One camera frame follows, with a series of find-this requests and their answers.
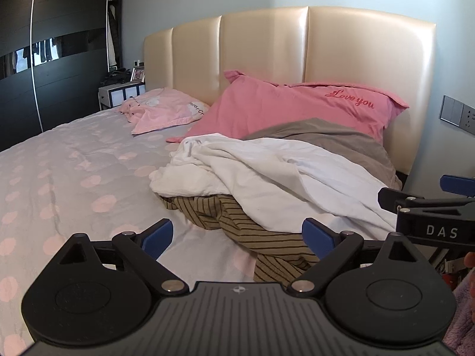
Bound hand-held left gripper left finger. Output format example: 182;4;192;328
59;219;189;297

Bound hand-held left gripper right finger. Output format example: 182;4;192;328
286;218;419;298

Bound grey wall switch panel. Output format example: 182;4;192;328
440;95;475;136

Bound olive striped garment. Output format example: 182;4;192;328
160;192;323;283

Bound cream padded headboard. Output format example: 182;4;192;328
143;6;437;175

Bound pink dotted garment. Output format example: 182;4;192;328
118;98;149;123

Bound dark bundle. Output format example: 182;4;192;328
102;67;130;86

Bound black sliding wardrobe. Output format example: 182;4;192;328
0;0;123;152

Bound pale pink printed pillow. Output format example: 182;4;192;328
130;88;210;135

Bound taupe fleece blanket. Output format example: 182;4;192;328
243;118;403;190

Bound white nightstand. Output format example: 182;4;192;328
97;82;147;110

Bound white t-shirt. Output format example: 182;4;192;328
149;133;399;234

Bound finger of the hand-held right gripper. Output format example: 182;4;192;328
440;174;475;196
378;187;475;212

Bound grey pink-dotted bedspread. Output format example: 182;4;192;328
0;108;260;356

